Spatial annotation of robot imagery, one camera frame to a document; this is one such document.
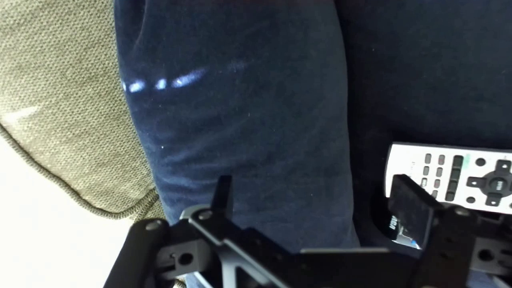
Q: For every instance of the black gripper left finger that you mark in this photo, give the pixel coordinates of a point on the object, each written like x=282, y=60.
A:
x=250, y=246

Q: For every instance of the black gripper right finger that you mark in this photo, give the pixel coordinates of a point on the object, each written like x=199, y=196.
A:
x=449, y=246

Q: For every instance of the dark blue cloth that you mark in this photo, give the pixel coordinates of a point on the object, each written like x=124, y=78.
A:
x=241, y=134

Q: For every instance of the grey-green fabric sofa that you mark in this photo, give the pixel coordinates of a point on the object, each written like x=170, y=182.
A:
x=65, y=107

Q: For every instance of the white remote control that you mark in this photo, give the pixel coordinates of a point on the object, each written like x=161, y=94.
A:
x=410, y=158

